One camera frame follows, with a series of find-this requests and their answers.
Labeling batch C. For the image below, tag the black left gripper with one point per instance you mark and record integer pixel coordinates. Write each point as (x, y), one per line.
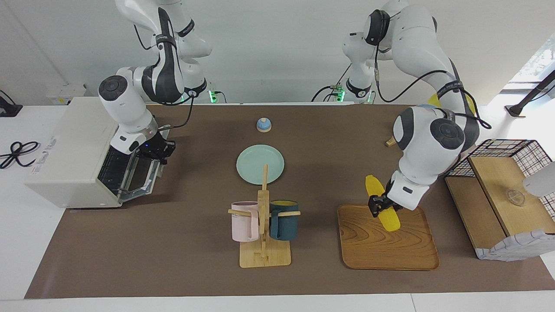
(383, 200)

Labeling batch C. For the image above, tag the black stand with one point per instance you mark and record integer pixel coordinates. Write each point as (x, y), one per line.
(533, 93)

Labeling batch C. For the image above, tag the pale green plate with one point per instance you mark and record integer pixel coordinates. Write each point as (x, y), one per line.
(253, 164)

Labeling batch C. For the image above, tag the small blue call bell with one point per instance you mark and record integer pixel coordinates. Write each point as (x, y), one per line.
(264, 125)

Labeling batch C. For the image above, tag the clear glass cup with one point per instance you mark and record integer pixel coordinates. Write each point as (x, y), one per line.
(515, 197)

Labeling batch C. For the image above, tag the white toaster oven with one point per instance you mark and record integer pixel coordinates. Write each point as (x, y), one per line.
(69, 164)

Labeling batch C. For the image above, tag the wooden mug tree stand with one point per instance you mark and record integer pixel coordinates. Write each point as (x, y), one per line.
(264, 258)

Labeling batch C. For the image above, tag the brown table mat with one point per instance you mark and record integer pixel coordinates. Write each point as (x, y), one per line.
(195, 260)

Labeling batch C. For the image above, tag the dark teal mug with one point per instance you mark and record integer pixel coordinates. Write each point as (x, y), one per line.
(284, 225)

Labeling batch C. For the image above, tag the yellow plate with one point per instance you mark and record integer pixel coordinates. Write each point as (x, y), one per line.
(470, 104)

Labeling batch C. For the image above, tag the wooden plate rack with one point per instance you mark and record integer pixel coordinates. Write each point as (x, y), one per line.
(390, 142)

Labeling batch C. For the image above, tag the wooden stepped shelf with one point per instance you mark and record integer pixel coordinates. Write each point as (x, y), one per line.
(498, 182)

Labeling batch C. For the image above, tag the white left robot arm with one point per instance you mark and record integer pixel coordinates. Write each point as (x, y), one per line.
(416, 130)

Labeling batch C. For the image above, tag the wooden serving tray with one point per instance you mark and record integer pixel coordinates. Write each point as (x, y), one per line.
(381, 247)

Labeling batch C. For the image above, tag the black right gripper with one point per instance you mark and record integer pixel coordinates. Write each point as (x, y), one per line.
(151, 145)

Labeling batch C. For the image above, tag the white checkered cloth liner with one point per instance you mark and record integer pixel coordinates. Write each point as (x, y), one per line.
(520, 249)

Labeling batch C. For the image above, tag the yellow corn cob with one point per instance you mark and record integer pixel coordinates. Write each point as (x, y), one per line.
(383, 214)

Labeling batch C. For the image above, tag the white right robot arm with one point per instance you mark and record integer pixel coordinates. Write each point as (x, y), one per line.
(125, 108)

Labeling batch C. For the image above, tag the white wall box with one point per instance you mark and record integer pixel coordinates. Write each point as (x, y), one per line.
(65, 93)

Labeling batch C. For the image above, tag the white rounded object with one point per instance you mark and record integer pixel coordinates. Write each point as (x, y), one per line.
(542, 180)

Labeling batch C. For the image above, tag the black clamp base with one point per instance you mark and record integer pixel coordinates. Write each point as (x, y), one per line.
(8, 109)

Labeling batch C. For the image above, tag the pink mug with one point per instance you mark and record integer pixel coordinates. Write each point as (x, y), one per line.
(243, 223)

